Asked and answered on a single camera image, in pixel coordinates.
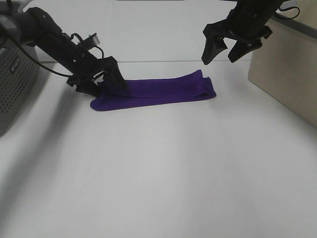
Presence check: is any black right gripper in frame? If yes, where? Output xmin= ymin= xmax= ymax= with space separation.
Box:
xmin=201 ymin=0 xmax=272 ymax=65

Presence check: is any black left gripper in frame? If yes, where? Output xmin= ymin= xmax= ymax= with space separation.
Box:
xmin=37 ymin=32 xmax=127 ymax=97

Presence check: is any purple towel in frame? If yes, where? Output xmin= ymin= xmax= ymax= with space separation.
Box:
xmin=90 ymin=69 xmax=216 ymax=112

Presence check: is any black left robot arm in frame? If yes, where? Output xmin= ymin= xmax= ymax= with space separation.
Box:
xmin=0 ymin=7 xmax=127 ymax=97

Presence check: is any beige fabric storage bin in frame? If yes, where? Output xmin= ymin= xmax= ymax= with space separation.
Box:
xmin=248 ymin=0 xmax=317 ymax=125

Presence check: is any grey perforated plastic basket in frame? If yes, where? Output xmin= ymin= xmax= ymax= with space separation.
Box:
xmin=0 ymin=0 xmax=40 ymax=137

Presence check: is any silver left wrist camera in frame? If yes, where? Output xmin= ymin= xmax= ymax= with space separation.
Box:
xmin=78 ymin=33 xmax=100 ymax=50

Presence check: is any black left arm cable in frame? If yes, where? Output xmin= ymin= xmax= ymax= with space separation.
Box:
xmin=0 ymin=0 xmax=105 ymax=77

